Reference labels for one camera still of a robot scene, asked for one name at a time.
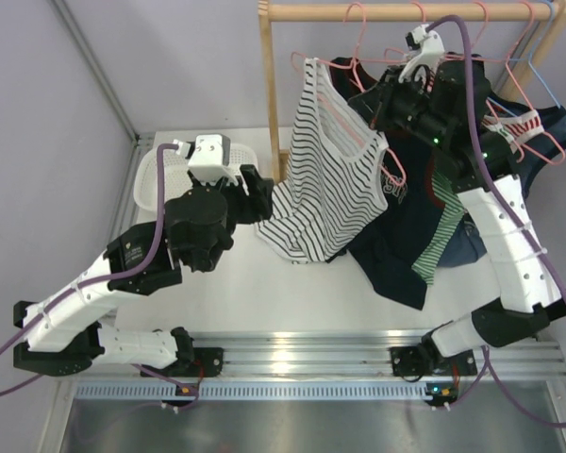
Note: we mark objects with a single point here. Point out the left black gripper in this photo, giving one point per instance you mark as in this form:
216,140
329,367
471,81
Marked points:
244,199

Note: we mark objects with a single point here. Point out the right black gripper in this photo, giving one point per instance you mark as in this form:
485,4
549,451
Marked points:
388,88

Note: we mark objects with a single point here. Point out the black white striped tank top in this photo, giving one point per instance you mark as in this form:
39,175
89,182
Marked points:
332,189

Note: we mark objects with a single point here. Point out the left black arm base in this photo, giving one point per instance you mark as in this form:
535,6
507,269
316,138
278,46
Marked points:
193,361

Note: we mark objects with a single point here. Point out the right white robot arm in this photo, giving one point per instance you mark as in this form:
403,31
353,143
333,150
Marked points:
483,172

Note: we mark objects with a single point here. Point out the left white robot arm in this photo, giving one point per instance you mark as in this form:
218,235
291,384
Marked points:
65,334

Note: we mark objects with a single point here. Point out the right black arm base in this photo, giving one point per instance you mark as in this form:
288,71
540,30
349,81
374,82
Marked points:
424,360

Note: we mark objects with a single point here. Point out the navy printed tank top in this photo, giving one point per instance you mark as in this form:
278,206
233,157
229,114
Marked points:
391,251

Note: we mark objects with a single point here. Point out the red striped tank top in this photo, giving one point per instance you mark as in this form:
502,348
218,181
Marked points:
516,130

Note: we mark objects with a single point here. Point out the blue navy tank top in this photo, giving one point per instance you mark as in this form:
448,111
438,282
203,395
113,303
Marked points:
465,245

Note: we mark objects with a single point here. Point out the green striped tank top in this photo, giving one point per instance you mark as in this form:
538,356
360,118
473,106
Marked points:
453,211

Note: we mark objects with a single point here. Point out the pink hanger with red top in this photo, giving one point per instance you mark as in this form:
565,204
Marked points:
543,22

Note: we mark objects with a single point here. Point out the white perforated plastic basket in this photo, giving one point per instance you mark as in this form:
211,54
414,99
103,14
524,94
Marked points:
177,182

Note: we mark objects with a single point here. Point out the wooden clothes rack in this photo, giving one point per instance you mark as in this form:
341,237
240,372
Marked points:
395,12

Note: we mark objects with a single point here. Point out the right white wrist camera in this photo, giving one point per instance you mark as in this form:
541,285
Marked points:
425,50

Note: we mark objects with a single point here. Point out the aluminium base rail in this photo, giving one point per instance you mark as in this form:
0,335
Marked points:
359,354

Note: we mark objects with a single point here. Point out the grey slotted cable duct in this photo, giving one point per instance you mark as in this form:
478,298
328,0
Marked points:
264,391

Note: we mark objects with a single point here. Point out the aluminium frame post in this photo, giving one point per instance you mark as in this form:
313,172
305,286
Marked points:
85,51

